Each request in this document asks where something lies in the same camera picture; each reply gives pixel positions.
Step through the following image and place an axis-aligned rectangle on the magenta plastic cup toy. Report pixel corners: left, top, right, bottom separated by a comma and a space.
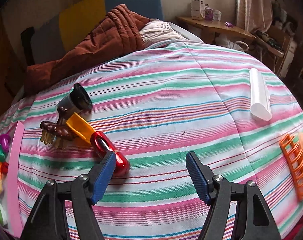
0, 133, 11, 154

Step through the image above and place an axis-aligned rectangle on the red jigsaw piece block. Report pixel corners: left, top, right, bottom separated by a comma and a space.
1, 162, 9, 175

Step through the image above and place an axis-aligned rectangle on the pink shallow cardboard box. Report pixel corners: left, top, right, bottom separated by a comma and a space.
0, 121, 25, 238

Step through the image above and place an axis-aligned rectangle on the orange plastic rack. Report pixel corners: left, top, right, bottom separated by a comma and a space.
279, 132, 303, 201

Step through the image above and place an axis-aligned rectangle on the teal plastic spool toy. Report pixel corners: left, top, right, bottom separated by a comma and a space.
0, 145, 6, 163

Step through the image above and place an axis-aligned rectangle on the brown wooden massage brush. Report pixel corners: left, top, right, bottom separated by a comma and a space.
40, 107, 77, 150

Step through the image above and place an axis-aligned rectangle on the red glossy capsule case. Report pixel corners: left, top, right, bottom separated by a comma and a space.
90, 130, 131, 177

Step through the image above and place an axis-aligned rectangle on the yellow orange plastic scoop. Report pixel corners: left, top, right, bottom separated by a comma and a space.
66, 113, 95, 144

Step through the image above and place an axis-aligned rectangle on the white translucent plastic tube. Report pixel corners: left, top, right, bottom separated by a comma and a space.
249, 68, 272, 121

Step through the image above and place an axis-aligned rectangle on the black silver cylinder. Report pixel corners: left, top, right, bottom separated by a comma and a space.
57, 82, 92, 119

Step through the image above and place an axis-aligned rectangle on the striped pink green bedspread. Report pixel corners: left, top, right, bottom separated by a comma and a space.
0, 41, 303, 239

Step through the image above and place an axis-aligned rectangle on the wooden bedside shelf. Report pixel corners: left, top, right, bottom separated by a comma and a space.
176, 16, 256, 43

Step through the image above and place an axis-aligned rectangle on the grey yellow blue headboard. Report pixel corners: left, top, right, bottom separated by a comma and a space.
21, 0, 164, 66

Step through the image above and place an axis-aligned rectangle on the rust brown quilted blanket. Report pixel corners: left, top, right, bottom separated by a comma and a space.
24, 4, 151, 95

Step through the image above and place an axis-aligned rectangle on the beige curtain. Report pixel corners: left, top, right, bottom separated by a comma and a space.
236, 0, 272, 33

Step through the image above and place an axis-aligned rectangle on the purple small box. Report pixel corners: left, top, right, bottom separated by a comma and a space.
204, 7, 214, 21

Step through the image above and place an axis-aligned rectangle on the white carton box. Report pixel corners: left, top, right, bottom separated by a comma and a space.
190, 0, 205, 20

